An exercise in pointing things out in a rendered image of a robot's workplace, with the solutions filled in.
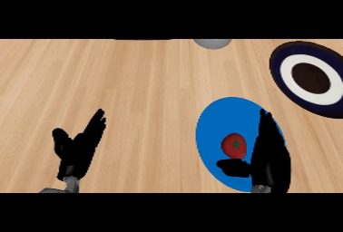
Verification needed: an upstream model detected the grey round object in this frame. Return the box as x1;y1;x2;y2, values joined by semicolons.
192;38;233;50

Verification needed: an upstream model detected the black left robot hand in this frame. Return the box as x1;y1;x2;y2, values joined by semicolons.
50;108;107;182

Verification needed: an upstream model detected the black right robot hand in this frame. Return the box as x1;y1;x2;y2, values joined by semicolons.
215;109;292;194

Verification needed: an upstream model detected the navy and white plate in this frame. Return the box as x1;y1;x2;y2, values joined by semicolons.
267;41;343;120

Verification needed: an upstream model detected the blue plate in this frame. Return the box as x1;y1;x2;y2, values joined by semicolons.
193;96;286;193

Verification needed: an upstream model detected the red tomato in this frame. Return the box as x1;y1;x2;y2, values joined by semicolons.
221;132;248;160

